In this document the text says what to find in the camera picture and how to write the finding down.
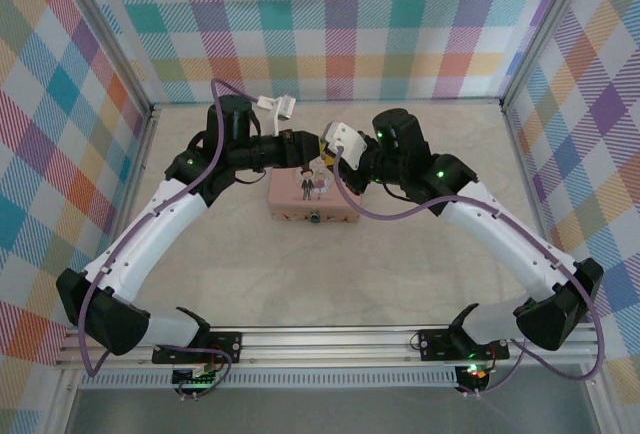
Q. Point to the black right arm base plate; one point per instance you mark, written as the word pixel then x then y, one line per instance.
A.
pixel 435 344

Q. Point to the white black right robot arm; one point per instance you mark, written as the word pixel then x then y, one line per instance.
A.
pixel 500 239

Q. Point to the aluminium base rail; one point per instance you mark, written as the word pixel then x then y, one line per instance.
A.
pixel 325 346

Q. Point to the pink wedding print tin box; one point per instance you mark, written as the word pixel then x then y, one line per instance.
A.
pixel 285 199

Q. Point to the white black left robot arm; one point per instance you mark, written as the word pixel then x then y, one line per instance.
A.
pixel 150 234

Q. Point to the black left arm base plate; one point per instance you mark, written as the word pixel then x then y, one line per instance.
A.
pixel 227 344

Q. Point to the aluminium frame side rail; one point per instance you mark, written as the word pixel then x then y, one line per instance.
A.
pixel 146 144

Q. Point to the aluminium frame post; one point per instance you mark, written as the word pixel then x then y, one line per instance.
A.
pixel 110 39
pixel 542 34

